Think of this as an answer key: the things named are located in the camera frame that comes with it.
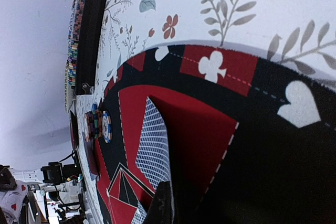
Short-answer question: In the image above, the round red black poker mat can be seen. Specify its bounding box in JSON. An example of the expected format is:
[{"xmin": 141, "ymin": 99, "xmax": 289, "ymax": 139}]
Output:
[{"xmin": 96, "ymin": 45, "xmax": 335, "ymax": 223}]

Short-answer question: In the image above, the far right chip row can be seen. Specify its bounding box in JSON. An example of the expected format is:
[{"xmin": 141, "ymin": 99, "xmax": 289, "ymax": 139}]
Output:
[{"xmin": 65, "ymin": 0, "xmax": 86, "ymax": 113}]

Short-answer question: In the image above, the floral white tablecloth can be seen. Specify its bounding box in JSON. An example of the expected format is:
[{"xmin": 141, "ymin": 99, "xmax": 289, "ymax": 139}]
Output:
[{"xmin": 70, "ymin": 0, "xmax": 335, "ymax": 223}]

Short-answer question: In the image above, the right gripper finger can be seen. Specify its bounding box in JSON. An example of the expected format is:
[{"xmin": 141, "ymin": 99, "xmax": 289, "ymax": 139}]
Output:
[{"xmin": 146, "ymin": 182, "xmax": 174, "ymax": 224}]

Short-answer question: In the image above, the black poker chip case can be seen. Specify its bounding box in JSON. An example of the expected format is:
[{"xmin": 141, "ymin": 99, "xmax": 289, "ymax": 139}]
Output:
[{"xmin": 75, "ymin": 0, "xmax": 107, "ymax": 95}]

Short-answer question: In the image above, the red floral round cushion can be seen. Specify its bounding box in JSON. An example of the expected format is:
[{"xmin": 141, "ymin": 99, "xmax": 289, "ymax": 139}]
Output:
[{"xmin": 69, "ymin": 111, "xmax": 79, "ymax": 150}]

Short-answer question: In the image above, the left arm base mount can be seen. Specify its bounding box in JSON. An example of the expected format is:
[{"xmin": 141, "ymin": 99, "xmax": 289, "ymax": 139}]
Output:
[{"xmin": 40, "ymin": 162, "xmax": 83, "ymax": 211}]

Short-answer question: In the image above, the face-down card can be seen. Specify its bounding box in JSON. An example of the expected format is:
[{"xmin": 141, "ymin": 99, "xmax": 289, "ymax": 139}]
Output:
[
  {"xmin": 131, "ymin": 202, "xmax": 147, "ymax": 224},
  {"xmin": 135, "ymin": 97, "xmax": 171, "ymax": 189},
  {"xmin": 82, "ymin": 134, "xmax": 99, "ymax": 177}
]

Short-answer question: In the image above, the blue small blind button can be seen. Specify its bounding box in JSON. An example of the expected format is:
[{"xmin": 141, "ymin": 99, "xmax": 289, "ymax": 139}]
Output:
[{"xmin": 91, "ymin": 103, "xmax": 98, "ymax": 111}]

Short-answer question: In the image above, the red orange chip stack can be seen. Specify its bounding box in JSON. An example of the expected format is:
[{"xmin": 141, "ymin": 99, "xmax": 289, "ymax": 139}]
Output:
[{"xmin": 83, "ymin": 110, "xmax": 102, "ymax": 142}]

